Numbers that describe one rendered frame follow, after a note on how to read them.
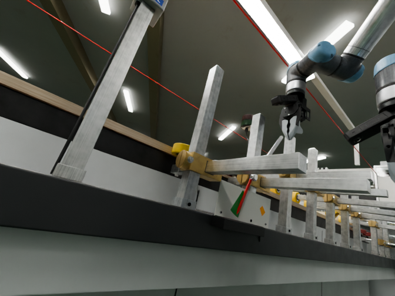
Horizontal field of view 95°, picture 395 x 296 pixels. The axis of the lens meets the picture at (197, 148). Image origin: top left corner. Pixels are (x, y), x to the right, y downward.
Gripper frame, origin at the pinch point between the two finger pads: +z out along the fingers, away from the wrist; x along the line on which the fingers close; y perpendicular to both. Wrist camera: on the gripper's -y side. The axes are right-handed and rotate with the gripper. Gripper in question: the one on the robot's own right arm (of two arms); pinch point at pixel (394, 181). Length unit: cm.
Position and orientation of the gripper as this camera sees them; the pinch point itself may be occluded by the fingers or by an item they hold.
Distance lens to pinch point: 63.6
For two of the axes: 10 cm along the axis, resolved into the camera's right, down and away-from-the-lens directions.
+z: -2.3, 9.2, -3.2
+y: 5.8, -1.3, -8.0
